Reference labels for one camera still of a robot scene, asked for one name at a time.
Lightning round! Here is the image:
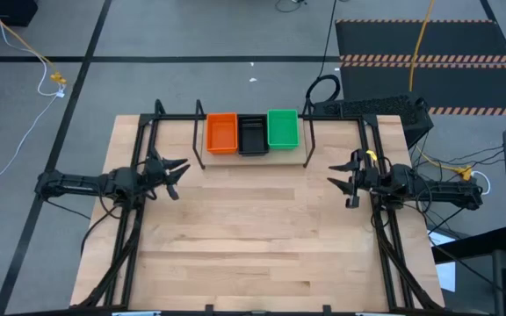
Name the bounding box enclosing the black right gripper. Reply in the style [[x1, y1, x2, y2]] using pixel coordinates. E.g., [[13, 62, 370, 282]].
[[326, 147, 390, 198]]

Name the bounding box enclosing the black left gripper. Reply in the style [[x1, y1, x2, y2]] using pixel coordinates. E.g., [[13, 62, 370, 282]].
[[141, 148, 192, 197]]

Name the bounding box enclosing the orange plastic basket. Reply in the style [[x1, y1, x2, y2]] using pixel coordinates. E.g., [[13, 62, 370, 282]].
[[206, 112, 240, 155]]

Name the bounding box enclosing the green plastic slotted basket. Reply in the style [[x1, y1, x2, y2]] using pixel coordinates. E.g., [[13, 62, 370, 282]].
[[266, 108, 300, 151]]

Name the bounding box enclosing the black plastic slotted basket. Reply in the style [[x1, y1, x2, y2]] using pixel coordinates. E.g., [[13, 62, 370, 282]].
[[237, 114, 270, 157]]

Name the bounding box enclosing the wooden shelf with black legs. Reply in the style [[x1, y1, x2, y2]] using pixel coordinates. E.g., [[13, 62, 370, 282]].
[[192, 98, 316, 170]]

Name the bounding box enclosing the white sheet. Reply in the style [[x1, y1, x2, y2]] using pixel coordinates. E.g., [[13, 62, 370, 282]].
[[426, 229, 457, 294]]

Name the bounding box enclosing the black bar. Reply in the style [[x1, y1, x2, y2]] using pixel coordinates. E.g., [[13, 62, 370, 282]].
[[430, 226, 506, 264]]

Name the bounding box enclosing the black hazard-striped floor mat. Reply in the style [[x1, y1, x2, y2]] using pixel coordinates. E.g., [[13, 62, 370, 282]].
[[335, 18, 506, 63], [339, 61, 506, 118]]

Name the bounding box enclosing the black box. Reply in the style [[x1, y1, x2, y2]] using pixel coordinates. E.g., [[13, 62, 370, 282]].
[[0, 0, 39, 27]]

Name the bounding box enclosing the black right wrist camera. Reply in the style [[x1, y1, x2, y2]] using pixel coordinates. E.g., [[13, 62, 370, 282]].
[[344, 192, 362, 210]]

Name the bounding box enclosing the black metal table frame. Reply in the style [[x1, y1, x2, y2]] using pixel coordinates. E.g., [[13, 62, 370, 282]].
[[70, 98, 445, 311]]

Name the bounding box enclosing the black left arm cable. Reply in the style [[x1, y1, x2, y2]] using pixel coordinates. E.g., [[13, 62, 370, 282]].
[[98, 186, 127, 220], [80, 205, 122, 258]]

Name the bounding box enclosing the long white cable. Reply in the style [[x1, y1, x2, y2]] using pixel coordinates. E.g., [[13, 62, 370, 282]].
[[0, 0, 68, 195]]

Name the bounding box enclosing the short white cable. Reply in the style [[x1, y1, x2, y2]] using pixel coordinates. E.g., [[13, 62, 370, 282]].
[[472, 169, 492, 197]]

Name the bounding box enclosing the yellow cable with connector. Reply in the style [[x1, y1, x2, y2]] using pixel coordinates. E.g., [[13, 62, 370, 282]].
[[0, 0, 68, 85]]

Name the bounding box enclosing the black coiled floor cable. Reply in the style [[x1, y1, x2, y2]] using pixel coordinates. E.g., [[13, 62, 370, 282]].
[[304, 0, 343, 106]]

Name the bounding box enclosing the long yellow cable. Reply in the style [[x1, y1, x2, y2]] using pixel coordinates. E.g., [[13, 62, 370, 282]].
[[408, 0, 437, 93]]

